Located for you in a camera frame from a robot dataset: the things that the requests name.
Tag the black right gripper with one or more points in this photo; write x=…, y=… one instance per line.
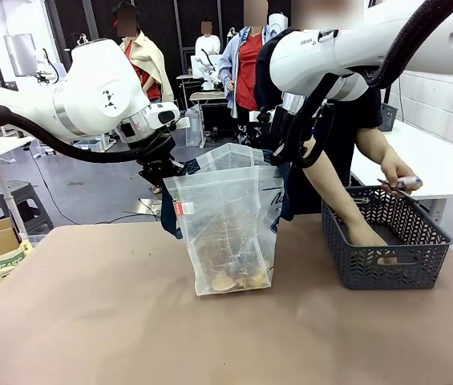
x=279, y=132

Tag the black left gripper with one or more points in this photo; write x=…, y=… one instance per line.
x=158, y=160

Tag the translucent white shopping bag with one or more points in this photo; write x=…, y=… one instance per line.
x=226, y=216

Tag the silver pen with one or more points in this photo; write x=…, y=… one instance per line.
x=408, y=183

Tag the dark grey plastic basket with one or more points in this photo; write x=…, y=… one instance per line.
x=388, y=116
x=390, y=272

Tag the person's left forearm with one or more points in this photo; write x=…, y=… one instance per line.
x=374, y=144

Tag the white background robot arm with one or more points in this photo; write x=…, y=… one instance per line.
x=210, y=76
x=41, y=77

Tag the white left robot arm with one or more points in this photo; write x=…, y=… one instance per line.
x=90, y=88

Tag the person's right forearm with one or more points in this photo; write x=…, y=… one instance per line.
x=334, y=192

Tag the person's left hand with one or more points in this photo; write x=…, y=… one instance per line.
x=398, y=172

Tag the person's right hand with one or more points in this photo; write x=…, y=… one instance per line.
x=368, y=238

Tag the clear plastic container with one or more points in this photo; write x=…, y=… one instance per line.
x=195, y=134

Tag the clear storage bin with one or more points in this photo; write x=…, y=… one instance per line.
x=90, y=144

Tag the person in black t-shirt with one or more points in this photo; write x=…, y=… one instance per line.
x=350, y=120

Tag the grey background table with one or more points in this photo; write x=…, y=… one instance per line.
x=210, y=96

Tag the mannequin with cream jacket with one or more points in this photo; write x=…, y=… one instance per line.
x=152, y=64

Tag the background person in white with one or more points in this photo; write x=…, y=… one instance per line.
x=208, y=44

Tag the tan food item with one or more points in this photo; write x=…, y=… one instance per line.
x=223, y=284

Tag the grey plastic stool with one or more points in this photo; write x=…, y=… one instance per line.
x=21, y=200

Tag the white side table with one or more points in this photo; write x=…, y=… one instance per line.
x=430, y=168

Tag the green and white carton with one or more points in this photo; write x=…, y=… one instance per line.
x=3, y=266

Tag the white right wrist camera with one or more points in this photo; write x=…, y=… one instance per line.
x=255, y=116

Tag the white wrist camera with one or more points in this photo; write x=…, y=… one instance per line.
x=255, y=116
x=183, y=122

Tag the metal mannequin base plate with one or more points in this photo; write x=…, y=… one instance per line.
x=150, y=204

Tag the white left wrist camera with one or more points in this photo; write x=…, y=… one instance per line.
x=183, y=122

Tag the grey wall panel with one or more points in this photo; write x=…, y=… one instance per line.
x=19, y=54

